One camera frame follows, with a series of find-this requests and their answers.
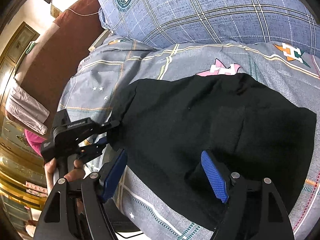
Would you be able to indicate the person's left hand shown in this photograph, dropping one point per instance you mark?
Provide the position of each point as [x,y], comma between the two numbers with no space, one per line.
[75,173]

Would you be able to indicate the wooden bed frame rail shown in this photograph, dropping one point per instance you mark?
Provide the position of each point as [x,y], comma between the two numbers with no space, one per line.
[98,41]

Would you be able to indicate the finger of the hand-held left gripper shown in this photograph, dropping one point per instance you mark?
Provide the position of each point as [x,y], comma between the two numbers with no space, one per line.
[93,151]
[108,128]

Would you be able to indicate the small yellowish wall fixture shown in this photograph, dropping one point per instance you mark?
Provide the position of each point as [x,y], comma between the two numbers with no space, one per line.
[55,11]

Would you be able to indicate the pink striped cloth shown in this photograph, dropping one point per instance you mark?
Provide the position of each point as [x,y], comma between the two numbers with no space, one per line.
[27,105]

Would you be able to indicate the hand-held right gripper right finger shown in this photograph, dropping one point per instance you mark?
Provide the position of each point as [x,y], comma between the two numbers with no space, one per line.
[215,177]

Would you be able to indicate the black pants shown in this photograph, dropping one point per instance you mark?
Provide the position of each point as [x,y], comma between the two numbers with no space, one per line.
[200,135]

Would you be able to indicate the grey star-print bed sheet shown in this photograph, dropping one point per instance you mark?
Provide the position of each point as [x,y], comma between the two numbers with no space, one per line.
[150,65]

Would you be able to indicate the golden wooden cabinet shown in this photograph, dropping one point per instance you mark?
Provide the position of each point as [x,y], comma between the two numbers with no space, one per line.
[17,155]

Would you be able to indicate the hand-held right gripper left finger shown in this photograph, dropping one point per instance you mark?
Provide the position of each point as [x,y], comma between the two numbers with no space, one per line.
[115,170]

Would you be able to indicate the large blue plaid pillow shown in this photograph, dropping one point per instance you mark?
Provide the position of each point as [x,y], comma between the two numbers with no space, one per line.
[205,10]

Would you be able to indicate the brown padded headboard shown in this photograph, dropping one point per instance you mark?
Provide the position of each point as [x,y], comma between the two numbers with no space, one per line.
[65,55]

